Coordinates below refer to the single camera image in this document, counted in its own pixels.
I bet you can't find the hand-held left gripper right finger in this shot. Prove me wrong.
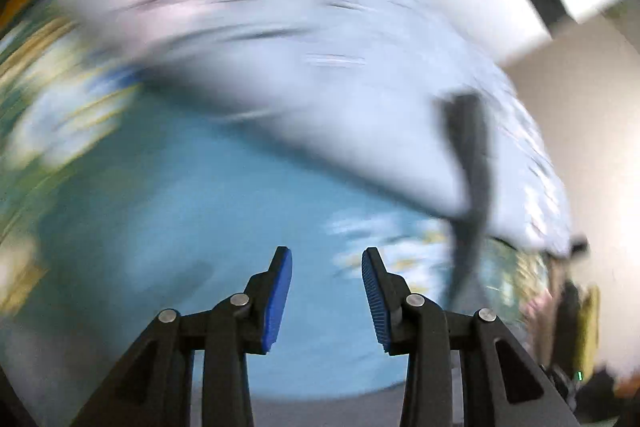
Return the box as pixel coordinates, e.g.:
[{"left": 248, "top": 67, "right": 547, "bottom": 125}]
[{"left": 361, "top": 247, "right": 581, "bottom": 427}]

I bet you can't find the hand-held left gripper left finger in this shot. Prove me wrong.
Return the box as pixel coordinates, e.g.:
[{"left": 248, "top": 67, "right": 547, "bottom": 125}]
[{"left": 72, "top": 246, "right": 293, "bottom": 427}]

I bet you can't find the white garment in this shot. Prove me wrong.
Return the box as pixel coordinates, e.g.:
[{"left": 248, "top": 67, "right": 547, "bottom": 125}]
[{"left": 57, "top": 0, "right": 573, "bottom": 258}]

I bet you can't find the blue floral bed sheet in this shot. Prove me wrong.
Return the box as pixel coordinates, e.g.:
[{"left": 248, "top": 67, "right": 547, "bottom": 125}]
[{"left": 0, "top": 2, "right": 556, "bottom": 427}]

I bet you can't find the dark cloth strip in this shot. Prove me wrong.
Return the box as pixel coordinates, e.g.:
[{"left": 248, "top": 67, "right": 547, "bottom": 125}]
[{"left": 439, "top": 92, "right": 497, "bottom": 308}]

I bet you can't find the dark and yellow object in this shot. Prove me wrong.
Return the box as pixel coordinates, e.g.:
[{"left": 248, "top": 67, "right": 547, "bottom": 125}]
[{"left": 542, "top": 232, "right": 631, "bottom": 423}]

